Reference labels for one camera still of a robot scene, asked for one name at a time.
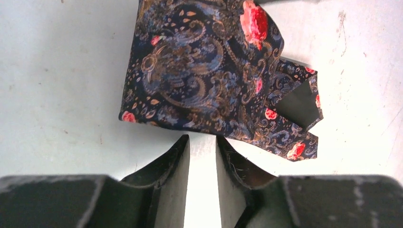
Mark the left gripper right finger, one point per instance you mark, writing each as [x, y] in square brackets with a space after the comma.
[250, 197]

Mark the dark floral rose tie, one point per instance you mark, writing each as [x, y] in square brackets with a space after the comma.
[215, 67]

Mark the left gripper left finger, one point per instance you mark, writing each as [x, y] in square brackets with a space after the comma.
[152, 197]

